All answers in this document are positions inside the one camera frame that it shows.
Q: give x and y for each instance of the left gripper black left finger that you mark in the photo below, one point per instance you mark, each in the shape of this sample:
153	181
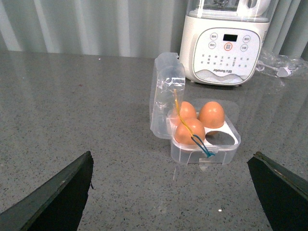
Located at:
57	205

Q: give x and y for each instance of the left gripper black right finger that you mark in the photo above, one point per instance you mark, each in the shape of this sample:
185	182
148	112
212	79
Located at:
282	194

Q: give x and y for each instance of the clear plastic egg box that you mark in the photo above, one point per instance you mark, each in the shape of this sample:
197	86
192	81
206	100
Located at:
169	75

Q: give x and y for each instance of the brown egg back right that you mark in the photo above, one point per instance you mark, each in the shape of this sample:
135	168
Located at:
212	115

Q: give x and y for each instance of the brown egg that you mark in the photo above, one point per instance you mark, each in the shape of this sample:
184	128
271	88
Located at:
212	115
182	134
186	111

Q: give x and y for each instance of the brown egg front left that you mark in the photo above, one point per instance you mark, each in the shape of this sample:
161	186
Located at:
182	134

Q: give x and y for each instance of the brown egg back left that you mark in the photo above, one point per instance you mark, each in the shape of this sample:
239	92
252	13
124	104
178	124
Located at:
186	111

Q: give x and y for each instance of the yellow blue rubber band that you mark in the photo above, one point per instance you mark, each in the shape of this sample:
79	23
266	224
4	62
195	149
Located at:
195	138

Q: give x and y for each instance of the clear plastic bag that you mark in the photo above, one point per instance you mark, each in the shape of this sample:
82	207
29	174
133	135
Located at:
281	66

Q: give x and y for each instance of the white Joyoung blender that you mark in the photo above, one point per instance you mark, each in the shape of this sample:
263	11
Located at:
222	39

